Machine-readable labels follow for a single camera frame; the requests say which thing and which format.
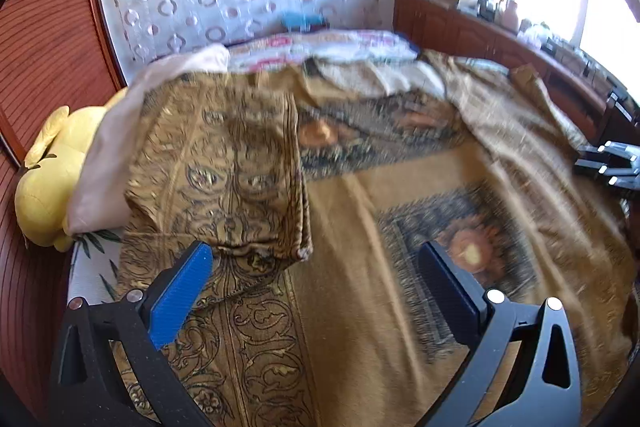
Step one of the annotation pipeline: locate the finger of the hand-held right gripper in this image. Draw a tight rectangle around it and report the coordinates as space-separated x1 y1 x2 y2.
576 140 640 164
573 159 640 190

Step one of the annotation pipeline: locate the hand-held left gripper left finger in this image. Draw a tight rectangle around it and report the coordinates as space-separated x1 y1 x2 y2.
48 240 216 427

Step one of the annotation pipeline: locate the yellow plush toy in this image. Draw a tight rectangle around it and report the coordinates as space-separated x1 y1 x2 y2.
14 106 108 253

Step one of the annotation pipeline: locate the wooden cabinet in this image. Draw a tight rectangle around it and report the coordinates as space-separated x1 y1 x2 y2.
392 0 640 148

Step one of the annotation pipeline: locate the leaf print bedsheet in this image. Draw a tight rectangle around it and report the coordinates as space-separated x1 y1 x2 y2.
67 229 126 308

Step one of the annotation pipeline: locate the golden patterned cloth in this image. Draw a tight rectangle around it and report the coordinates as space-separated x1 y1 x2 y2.
112 49 636 427

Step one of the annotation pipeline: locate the blue plastic object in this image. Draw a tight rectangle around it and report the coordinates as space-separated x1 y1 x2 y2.
281 11 326 30

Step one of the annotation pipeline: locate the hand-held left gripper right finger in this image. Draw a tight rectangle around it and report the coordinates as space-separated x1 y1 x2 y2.
415 240 583 427

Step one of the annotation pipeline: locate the white pillow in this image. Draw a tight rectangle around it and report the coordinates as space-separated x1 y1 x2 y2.
67 44 231 235

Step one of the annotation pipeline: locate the floral quilt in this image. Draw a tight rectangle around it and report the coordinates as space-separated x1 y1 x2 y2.
227 29 421 72

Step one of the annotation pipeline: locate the pale pink jar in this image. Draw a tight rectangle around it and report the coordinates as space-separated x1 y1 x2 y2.
500 1 521 30

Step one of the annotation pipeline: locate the wooden ribbed headboard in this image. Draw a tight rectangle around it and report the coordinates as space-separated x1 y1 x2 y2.
0 0 131 408

